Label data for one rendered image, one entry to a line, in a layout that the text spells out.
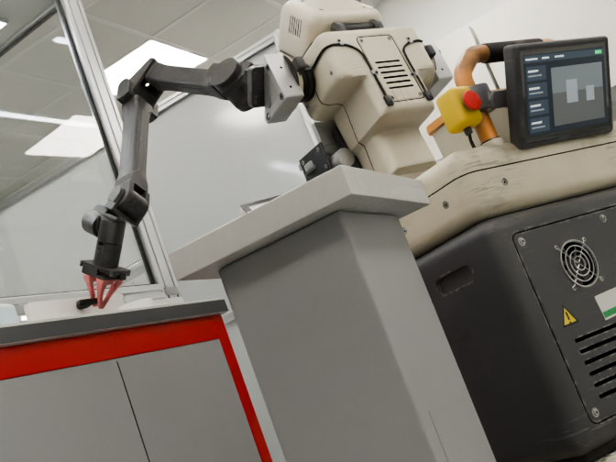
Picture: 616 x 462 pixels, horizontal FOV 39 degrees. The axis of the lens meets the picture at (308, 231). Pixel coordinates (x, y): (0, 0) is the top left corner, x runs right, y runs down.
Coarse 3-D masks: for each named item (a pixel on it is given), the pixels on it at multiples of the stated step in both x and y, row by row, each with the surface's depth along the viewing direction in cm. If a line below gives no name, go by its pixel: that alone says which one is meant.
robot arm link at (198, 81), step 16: (144, 64) 224; (160, 64) 221; (224, 64) 196; (144, 80) 226; (160, 80) 218; (176, 80) 212; (192, 80) 207; (208, 80) 199; (224, 80) 193; (144, 96) 223; (224, 96) 202
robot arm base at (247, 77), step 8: (256, 64) 190; (248, 72) 185; (256, 72) 185; (248, 80) 186; (256, 80) 185; (248, 88) 186; (256, 88) 186; (248, 96) 187; (256, 96) 187; (248, 104) 188; (256, 104) 187; (264, 104) 188
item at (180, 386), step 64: (64, 320) 131; (128, 320) 142; (192, 320) 157; (0, 384) 119; (64, 384) 128; (128, 384) 138; (192, 384) 150; (0, 448) 115; (64, 448) 123; (128, 448) 133; (192, 448) 144; (256, 448) 157
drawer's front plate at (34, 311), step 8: (88, 296) 202; (104, 296) 206; (112, 296) 208; (120, 296) 210; (32, 304) 187; (40, 304) 189; (48, 304) 191; (56, 304) 193; (64, 304) 195; (72, 304) 197; (112, 304) 207; (120, 304) 209; (32, 312) 187; (40, 312) 188; (48, 312) 190; (56, 312) 192; (64, 312) 194; (72, 312) 196; (80, 312) 198; (88, 312) 200; (96, 312) 202; (32, 320) 186
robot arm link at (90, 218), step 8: (112, 192) 197; (120, 192) 195; (112, 200) 195; (120, 200) 196; (96, 208) 204; (104, 208) 201; (112, 208) 195; (88, 216) 202; (96, 216) 200; (120, 216) 198; (88, 224) 201; (136, 224) 199; (88, 232) 202; (96, 232) 200
